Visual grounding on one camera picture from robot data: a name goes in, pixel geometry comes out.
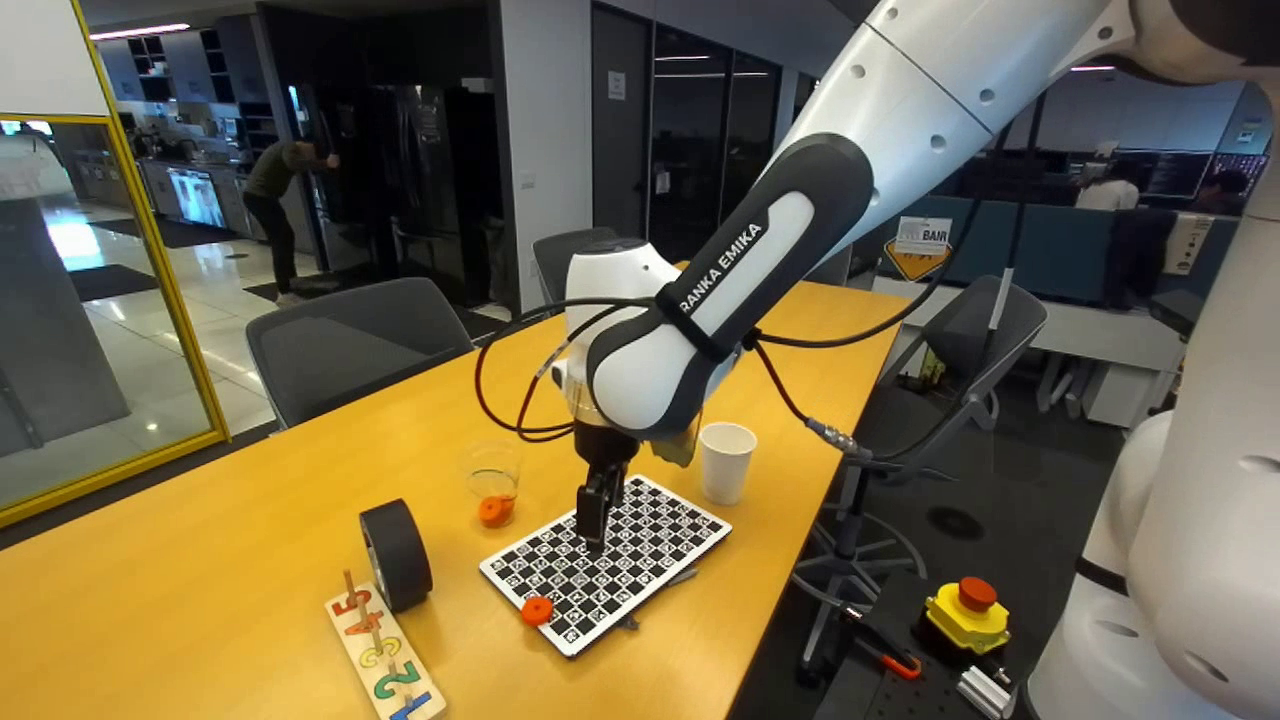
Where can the blue partition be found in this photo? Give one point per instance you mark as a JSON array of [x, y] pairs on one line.
[[1054, 244]]

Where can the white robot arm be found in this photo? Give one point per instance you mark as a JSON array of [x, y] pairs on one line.
[[905, 122]]

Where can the small white metal block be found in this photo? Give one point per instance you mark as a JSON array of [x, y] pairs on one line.
[[986, 691]]

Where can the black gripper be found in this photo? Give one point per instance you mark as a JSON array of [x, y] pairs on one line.
[[603, 460]]

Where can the white paper cup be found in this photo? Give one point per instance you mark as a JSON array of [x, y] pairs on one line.
[[731, 460]]

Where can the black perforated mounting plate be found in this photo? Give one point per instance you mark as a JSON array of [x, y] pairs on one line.
[[933, 682]]

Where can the dark floor mat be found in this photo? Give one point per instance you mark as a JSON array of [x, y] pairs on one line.
[[112, 280], [322, 285]]

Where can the grey office chair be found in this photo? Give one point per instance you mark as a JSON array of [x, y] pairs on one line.
[[572, 255], [355, 346]]

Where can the yellow red emergency stop button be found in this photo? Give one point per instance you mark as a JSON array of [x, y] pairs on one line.
[[971, 619]]

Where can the person in dark clothes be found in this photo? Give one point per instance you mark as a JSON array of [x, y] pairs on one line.
[[276, 200]]

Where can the white sign yellow stand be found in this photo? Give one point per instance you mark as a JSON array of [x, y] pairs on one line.
[[923, 242]]

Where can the yellow framed partition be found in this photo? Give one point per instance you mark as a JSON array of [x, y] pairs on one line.
[[40, 55]]

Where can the dark grey swivel chair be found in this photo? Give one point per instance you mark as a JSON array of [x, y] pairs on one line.
[[986, 333]]

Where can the seated person white shirt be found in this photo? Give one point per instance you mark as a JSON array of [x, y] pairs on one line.
[[1106, 184]]

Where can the clear plastic cup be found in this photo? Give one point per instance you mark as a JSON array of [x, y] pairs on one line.
[[492, 488]]

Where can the black glass cabinet row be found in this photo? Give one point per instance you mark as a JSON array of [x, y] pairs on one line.
[[415, 173]]

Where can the black tape roll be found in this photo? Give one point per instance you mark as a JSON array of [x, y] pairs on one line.
[[399, 554]]

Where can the wooden number puzzle board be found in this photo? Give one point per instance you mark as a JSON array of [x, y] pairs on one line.
[[384, 662]]

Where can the black white marker board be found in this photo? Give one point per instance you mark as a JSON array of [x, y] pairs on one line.
[[642, 547]]

